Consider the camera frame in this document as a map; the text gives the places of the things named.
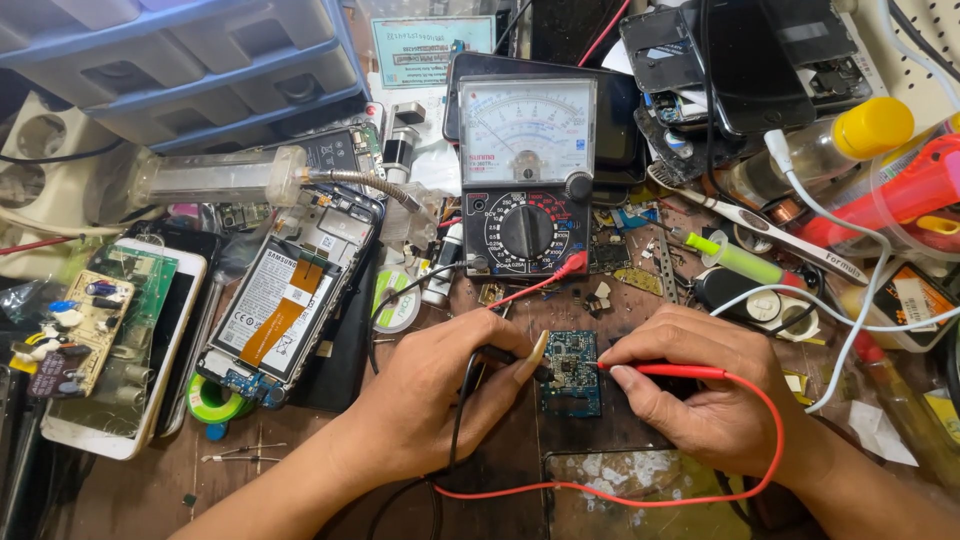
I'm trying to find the person's right hand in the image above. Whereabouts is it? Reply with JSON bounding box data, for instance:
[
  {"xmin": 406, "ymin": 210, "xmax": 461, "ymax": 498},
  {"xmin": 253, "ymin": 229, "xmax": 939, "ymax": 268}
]
[{"xmin": 598, "ymin": 303, "xmax": 824, "ymax": 483}]

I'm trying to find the person's left hand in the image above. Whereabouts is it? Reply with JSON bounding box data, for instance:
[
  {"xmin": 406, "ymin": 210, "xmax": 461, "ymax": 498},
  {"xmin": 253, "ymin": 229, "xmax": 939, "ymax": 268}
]
[{"xmin": 351, "ymin": 306, "xmax": 553, "ymax": 483}]

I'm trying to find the black multimeter test lead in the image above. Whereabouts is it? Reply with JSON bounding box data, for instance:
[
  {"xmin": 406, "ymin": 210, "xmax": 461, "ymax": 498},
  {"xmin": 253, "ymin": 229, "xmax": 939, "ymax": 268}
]
[{"xmin": 365, "ymin": 257, "xmax": 558, "ymax": 540}]

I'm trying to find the red multimeter test lead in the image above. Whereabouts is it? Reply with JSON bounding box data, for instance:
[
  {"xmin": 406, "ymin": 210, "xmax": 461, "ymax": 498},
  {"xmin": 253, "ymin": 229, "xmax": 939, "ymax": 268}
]
[{"xmin": 432, "ymin": 250, "xmax": 787, "ymax": 510}]

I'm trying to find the black and white round device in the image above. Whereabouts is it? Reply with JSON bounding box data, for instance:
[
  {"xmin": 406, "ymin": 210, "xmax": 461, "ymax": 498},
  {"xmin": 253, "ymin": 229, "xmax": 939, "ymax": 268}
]
[{"xmin": 692, "ymin": 265, "xmax": 824, "ymax": 344}]

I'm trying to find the small blue circuit board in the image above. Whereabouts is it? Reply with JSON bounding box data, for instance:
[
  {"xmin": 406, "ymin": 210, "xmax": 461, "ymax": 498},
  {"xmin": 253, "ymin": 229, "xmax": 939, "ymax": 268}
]
[{"xmin": 540, "ymin": 329, "xmax": 603, "ymax": 420}]

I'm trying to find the perforated metal strip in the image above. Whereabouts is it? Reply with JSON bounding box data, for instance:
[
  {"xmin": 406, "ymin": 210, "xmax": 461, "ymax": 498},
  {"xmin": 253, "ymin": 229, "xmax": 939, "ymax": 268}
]
[{"xmin": 657, "ymin": 231, "xmax": 681, "ymax": 306}]

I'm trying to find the green flux syringe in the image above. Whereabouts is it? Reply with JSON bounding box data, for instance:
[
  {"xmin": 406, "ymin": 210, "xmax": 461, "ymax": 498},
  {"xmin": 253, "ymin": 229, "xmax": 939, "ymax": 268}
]
[{"xmin": 658, "ymin": 223, "xmax": 805, "ymax": 291}]

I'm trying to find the opened smartphone with battery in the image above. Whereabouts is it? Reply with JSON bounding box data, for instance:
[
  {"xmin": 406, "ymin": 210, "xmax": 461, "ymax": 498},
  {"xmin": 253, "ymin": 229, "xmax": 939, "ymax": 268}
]
[{"xmin": 195, "ymin": 186, "xmax": 386, "ymax": 411}]

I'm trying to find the white paper scrap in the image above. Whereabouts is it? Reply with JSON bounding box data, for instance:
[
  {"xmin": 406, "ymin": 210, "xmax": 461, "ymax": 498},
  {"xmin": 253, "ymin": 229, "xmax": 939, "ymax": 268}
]
[{"xmin": 846, "ymin": 399, "xmax": 921, "ymax": 468}]

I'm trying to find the white toothbrush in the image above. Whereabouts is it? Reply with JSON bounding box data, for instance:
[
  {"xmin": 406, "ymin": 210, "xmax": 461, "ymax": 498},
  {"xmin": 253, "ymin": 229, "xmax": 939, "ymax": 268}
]
[{"xmin": 645, "ymin": 162, "xmax": 872, "ymax": 287}]

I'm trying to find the small dark circuit board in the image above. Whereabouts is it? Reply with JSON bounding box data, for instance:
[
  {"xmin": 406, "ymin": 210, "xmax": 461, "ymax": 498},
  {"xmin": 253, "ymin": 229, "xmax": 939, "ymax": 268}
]
[{"xmin": 588, "ymin": 239, "xmax": 633, "ymax": 276}]

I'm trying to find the orange and black package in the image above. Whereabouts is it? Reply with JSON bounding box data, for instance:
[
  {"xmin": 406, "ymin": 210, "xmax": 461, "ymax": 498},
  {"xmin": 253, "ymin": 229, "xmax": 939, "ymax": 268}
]
[{"xmin": 868, "ymin": 261, "xmax": 960, "ymax": 354}]

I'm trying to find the black analog multimeter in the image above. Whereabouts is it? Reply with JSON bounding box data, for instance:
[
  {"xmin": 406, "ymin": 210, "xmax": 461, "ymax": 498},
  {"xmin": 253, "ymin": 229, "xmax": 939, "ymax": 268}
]
[{"xmin": 455, "ymin": 72, "xmax": 600, "ymax": 281}]

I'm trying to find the small opened phone with battery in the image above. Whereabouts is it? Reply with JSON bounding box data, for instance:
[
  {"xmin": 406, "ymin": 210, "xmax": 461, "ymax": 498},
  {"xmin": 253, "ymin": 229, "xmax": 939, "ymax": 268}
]
[{"xmin": 283, "ymin": 123, "xmax": 388, "ymax": 198}]

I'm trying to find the white smartphone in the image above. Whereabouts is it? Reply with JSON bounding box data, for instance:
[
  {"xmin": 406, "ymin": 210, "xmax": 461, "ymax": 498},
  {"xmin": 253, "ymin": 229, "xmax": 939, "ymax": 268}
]
[{"xmin": 40, "ymin": 237, "xmax": 210, "ymax": 462}]

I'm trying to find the clear bottle with yellow cap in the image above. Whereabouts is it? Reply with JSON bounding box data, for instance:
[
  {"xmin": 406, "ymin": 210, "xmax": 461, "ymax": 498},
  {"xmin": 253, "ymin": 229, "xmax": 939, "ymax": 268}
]
[{"xmin": 723, "ymin": 96, "xmax": 917, "ymax": 209}]

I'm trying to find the red plastic tool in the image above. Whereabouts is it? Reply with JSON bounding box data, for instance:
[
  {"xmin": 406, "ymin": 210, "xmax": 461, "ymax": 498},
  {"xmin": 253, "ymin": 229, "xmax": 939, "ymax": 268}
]
[{"xmin": 793, "ymin": 133, "xmax": 960, "ymax": 249}]

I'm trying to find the green circuit board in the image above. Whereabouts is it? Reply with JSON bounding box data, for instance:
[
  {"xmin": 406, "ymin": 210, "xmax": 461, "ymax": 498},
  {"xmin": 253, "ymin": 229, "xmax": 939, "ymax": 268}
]
[{"xmin": 45, "ymin": 243, "xmax": 180, "ymax": 441}]

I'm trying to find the beige circuit board with capacitors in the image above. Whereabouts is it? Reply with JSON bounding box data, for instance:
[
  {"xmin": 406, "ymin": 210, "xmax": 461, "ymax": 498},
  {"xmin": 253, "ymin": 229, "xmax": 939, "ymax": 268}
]
[{"xmin": 10, "ymin": 269, "xmax": 137, "ymax": 399}]

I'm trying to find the black glossy smartphone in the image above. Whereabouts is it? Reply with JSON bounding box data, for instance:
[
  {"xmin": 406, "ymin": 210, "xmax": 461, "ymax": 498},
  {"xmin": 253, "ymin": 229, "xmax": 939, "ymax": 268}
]
[{"xmin": 681, "ymin": 0, "xmax": 818, "ymax": 138}]

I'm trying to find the teal printed card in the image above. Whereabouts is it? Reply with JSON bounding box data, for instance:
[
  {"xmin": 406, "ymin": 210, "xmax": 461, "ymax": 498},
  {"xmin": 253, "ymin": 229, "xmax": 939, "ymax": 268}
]
[{"xmin": 369, "ymin": 15, "xmax": 498, "ymax": 90}]

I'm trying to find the blue plastic drawer cabinet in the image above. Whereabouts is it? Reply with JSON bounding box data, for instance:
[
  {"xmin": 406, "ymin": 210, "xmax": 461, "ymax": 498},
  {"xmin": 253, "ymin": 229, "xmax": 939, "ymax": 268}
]
[{"xmin": 0, "ymin": 0, "xmax": 371, "ymax": 156}]

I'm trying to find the white pegboard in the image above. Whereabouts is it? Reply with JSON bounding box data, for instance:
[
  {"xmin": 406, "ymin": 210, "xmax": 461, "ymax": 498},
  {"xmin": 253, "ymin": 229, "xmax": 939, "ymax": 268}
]
[{"xmin": 846, "ymin": 0, "xmax": 960, "ymax": 133}]

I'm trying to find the white power strip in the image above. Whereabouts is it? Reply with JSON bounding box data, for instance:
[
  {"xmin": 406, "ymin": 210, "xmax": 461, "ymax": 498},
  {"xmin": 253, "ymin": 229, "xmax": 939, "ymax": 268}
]
[{"xmin": 0, "ymin": 90, "xmax": 145, "ymax": 283}]

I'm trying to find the white charging cable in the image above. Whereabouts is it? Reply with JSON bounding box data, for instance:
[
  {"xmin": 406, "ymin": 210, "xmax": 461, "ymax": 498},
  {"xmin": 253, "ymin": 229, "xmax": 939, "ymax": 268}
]
[{"xmin": 708, "ymin": 128, "xmax": 960, "ymax": 415}]

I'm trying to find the copper wire coil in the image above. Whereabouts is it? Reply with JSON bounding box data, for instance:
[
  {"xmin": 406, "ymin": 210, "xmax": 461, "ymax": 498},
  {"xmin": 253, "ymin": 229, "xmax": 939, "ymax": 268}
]
[{"xmin": 768, "ymin": 195, "xmax": 808, "ymax": 227}]

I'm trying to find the green solder wire spool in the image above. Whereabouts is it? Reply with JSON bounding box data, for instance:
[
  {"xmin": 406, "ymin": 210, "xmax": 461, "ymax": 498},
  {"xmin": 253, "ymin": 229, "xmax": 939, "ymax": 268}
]
[{"xmin": 185, "ymin": 372, "xmax": 257, "ymax": 426}]

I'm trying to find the clear tool with metal hose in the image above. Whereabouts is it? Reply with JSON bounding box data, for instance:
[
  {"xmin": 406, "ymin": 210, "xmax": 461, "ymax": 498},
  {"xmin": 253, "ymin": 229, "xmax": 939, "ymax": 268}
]
[{"xmin": 130, "ymin": 145, "xmax": 423, "ymax": 216}]

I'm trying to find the disassembled phone frame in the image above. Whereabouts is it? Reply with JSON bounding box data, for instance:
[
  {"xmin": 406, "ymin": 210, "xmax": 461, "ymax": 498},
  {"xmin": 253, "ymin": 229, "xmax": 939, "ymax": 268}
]
[{"xmin": 618, "ymin": 6, "xmax": 876, "ymax": 129}]

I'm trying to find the thin red wire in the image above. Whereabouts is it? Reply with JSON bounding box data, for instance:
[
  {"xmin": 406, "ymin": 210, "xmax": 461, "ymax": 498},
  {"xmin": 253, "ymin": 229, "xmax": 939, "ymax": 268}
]
[{"xmin": 576, "ymin": 0, "xmax": 633, "ymax": 68}]

